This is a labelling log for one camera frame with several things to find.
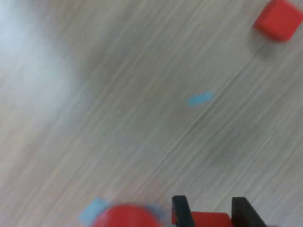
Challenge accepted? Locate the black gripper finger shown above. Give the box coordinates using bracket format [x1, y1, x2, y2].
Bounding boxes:
[232, 196, 268, 227]
[172, 195, 196, 227]

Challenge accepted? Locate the red cube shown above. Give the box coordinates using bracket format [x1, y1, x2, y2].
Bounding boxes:
[171, 211, 233, 227]
[252, 0, 303, 43]

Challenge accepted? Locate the red plastic cup bin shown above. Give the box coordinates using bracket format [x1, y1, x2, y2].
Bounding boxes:
[91, 204, 166, 227]

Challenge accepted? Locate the blue tape piece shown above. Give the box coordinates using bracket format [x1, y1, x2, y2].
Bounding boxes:
[148, 205, 167, 220]
[79, 197, 110, 224]
[188, 90, 215, 107]

